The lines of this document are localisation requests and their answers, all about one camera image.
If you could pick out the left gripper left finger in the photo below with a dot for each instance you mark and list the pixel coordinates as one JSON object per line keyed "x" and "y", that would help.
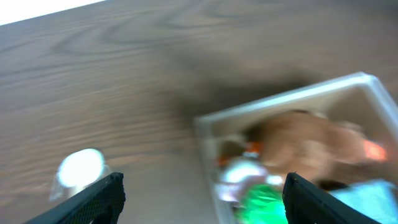
{"x": 101, "y": 202}

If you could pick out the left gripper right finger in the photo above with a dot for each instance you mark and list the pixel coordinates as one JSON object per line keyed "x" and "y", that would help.
{"x": 307, "y": 204}

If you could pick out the white wooden rattle drum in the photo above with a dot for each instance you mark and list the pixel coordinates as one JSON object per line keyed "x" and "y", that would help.
{"x": 78, "y": 171}

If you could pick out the green round plastic disc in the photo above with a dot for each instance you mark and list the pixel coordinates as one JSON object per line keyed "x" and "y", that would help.
{"x": 262, "y": 204}

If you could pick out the brown plush toy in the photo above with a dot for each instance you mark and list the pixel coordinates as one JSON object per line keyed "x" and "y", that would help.
{"x": 317, "y": 148}

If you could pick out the pink white duck toy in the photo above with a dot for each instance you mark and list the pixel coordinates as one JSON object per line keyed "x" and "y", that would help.
{"x": 240, "y": 171}

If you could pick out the white cardboard box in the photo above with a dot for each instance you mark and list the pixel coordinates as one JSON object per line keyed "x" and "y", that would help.
{"x": 359, "y": 97}

